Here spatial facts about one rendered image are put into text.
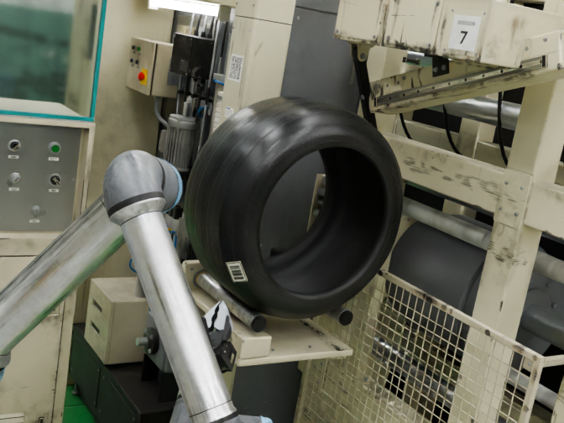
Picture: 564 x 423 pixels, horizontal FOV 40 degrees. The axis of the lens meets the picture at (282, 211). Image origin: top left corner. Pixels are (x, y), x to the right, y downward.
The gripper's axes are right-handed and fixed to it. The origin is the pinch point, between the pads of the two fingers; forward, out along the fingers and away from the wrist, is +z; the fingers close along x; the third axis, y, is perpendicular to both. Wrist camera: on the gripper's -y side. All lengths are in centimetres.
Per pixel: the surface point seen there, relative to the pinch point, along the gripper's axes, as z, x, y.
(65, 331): 25, -80, 40
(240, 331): 8.3, -5.8, 22.3
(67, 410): 35, -124, 106
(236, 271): 12.8, -0.4, 3.8
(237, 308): 14.0, -6.9, 20.0
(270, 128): 38.1, 12.2, -18.5
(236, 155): 31.7, 3.9, -17.1
